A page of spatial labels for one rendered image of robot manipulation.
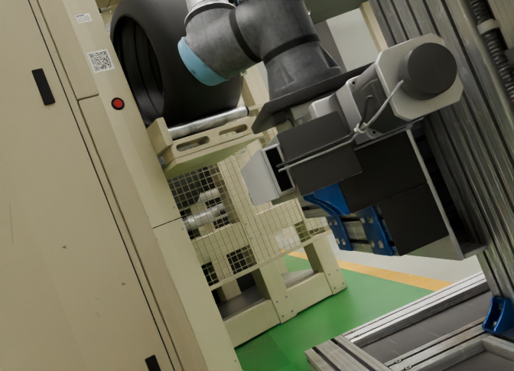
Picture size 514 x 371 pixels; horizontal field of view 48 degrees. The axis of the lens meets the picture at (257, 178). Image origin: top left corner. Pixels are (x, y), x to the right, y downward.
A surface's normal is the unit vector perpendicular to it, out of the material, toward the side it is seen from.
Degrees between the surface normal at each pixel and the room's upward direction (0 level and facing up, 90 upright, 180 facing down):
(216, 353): 90
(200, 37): 73
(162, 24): 82
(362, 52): 90
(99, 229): 90
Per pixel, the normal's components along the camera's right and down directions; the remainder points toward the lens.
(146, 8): -0.40, -0.29
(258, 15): -0.43, 0.09
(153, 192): 0.45, -0.22
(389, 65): 0.11, -0.09
